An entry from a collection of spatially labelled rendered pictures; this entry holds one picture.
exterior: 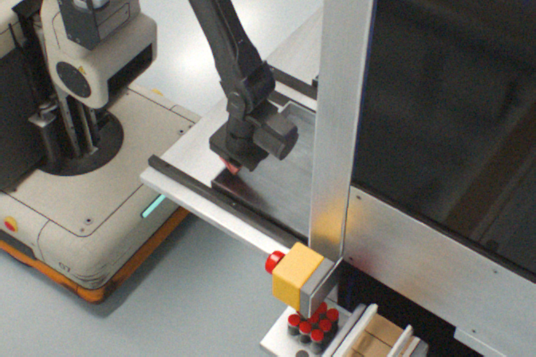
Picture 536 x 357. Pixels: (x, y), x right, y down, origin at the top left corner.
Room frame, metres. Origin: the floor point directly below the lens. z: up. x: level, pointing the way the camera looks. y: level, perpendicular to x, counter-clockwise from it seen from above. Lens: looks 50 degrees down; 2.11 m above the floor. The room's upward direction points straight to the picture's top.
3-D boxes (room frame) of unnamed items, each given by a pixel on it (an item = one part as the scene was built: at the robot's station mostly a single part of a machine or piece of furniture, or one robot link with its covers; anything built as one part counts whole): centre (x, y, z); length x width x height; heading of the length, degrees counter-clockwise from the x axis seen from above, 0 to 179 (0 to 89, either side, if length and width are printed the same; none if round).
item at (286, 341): (0.67, -0.07, 0.87); 0.14 x 0.13 x 0.02; 54
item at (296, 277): (0.70, -0.05, 1.00); 0.08 x 0.07 x 0.07; 54
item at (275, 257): (0.73, -0.01, 0.99); 0.04 x 0.04 x 0.04; 54
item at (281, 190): (0.98, -0.10, 0.90); 0.34 x 0.26 x 0.04; 54
